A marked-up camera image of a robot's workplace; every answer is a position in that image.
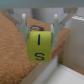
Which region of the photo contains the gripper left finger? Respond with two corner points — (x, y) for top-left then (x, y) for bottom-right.
(5, 8), (31, 38)

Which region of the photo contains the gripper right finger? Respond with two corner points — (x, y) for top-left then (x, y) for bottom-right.
(50, 8), (80, 37)

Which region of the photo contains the yellow block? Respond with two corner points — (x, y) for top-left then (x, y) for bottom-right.
(26, 29), (54, 63)

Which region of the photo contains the purple block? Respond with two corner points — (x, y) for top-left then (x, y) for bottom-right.
(29, 25), (43, 33)

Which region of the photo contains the white plastic box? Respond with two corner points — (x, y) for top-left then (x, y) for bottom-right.
(29, 49), (84, 84)

